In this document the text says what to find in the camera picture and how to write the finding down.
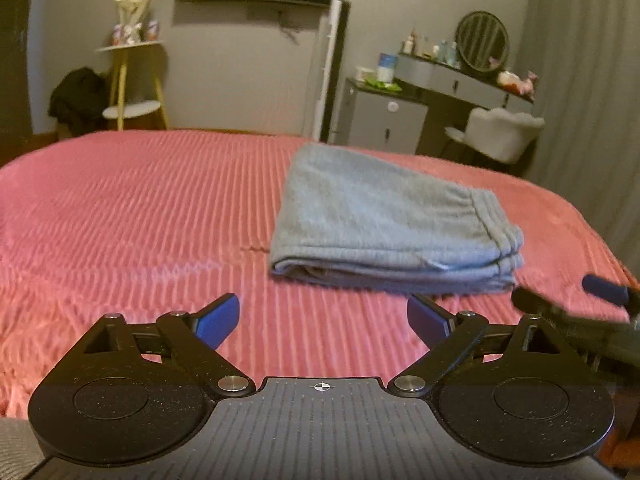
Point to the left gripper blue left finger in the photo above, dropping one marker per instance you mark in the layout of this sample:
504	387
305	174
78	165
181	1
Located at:
193	340

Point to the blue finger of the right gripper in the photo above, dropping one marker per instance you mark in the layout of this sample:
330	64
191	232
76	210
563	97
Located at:
530	303
606	290

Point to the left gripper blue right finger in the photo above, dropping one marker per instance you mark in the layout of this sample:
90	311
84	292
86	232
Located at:
450	339

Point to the grey sweat pants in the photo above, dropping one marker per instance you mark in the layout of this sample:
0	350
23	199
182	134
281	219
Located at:
349	219

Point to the pink ribbed bedspread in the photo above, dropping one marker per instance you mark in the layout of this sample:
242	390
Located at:
102	235

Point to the white fluffy chair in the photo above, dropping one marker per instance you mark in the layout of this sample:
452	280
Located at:
498	134

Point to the grey vanity desk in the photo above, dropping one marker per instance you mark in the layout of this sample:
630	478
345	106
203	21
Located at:
445	80

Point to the grey small cabinet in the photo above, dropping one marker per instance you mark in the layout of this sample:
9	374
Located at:
379	121

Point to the yellow legged side table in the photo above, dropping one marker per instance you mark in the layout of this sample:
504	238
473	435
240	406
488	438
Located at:
136	86

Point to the round vanity mirror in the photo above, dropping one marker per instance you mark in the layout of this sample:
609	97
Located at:
483	42

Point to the black clothes pile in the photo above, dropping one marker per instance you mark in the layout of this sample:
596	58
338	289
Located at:
79	100

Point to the grey curtain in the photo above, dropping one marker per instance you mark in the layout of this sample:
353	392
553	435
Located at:
586	55

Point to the white blue container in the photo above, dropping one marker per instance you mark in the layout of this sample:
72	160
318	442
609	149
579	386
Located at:
386	68

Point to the white standing air conditioner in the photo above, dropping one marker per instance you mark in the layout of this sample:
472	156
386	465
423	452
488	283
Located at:
324	71

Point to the cream flower bouquet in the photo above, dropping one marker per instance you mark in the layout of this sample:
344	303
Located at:
130	14

